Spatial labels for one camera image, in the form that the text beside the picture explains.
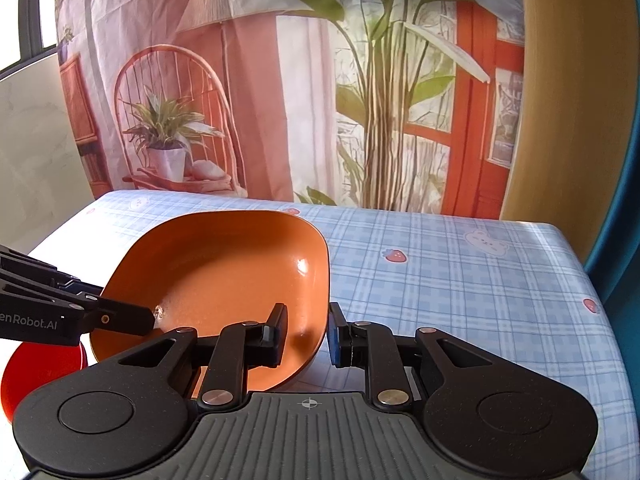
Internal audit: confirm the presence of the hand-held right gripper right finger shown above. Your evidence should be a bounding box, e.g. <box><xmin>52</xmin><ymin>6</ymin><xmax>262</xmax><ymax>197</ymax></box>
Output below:
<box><xmin>327</xmin><ymin>302</ymin><xmax>503</xmax><ymax>409</ymax></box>

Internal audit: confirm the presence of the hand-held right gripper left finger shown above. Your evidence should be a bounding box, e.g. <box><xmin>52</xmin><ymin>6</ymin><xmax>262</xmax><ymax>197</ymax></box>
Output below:
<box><xmin>102</xmin><ymin>302</ymin><xmax>290</xmax><ymax>409</ymax></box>

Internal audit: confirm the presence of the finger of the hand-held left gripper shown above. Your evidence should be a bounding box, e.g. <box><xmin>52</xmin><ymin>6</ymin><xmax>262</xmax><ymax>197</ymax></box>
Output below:
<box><xmin>0</xmin><ymin>244</ymin><xmax>157</xmax><ymax>337</ymax></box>

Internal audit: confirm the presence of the red plate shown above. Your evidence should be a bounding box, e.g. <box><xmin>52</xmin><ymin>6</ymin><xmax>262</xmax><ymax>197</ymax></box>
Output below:
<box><xmin>0</xmin><ymin>344</ymin><xmax>90</xmax><ymax>424</ymax></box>

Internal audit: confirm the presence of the orange bowl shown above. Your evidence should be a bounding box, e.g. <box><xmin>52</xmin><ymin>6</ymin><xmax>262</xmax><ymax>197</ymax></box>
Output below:
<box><xmin>89</xmin><ymin>210</ymin><xmax>332</xmax><ymax>395</ymax></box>

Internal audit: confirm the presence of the blue checked tablecloth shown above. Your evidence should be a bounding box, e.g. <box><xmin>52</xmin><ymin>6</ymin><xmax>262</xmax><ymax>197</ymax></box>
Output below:
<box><xmin>20</xmin><ymin>190</ymin><xmax>629</xmax><ymax>480</ymax></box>

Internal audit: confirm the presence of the blue curtain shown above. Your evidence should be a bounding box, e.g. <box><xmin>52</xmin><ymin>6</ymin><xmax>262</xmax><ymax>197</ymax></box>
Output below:
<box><xmin>582</xmin><ymin>0</ymin><xmax>640</xmax><ymax>322</ymax></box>

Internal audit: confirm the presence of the yellow curtain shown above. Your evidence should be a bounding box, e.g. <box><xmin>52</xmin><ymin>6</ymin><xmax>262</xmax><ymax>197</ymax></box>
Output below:
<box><xmin>500</xmin><ymin>0</ymin><xmax>632</xmax><ymax>257</ymax></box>

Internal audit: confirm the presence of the printed wall tapestry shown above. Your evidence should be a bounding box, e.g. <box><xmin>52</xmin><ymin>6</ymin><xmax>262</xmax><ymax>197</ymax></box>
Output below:
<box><xmin>52</xmin><ymin>0</ymin><xmax>529</xmax><ymax>221</ymax></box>

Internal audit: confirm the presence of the dark window frame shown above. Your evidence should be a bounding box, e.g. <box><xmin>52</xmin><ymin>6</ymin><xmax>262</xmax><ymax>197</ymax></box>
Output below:
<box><xmin>0</xmin><ymin>0</ymin><xmax>59</xmax><ymax>81</ymax></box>

